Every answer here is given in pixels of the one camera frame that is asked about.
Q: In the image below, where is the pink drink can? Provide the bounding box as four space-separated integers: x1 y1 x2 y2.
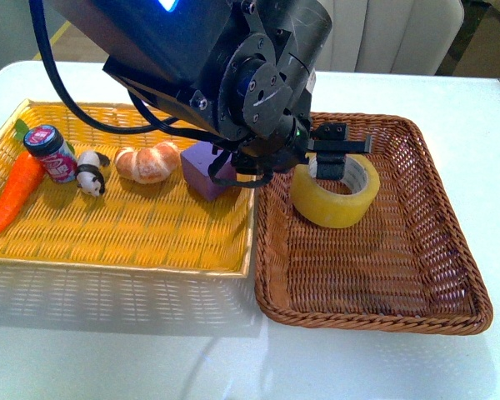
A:
23 124 77 183

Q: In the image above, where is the right grey upholstered chair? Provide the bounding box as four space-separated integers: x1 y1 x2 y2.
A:
316 0 464 76

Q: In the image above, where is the purple foam cube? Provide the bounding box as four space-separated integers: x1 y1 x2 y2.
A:
180 142 238 202

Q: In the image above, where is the toy panda figure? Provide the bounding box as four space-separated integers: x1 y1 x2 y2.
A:
76 150 110 198

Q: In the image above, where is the orange toy carrot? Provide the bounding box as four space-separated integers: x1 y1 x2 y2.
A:
0 118 46 242

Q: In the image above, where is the yellow tape roll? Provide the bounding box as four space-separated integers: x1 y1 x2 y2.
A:
290 154 380 228

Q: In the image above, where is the yellow wicker basket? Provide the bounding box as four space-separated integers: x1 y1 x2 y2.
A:
0 98 257 338

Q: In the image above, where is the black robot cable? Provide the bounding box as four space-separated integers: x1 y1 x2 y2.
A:
27 0 226 145

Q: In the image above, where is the bread roll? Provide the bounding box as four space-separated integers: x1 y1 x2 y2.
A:
114 141 180 184

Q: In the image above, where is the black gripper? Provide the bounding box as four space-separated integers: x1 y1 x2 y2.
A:
207 116 373 187

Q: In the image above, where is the brown wicker basket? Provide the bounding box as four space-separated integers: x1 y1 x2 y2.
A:
255 112 493 335

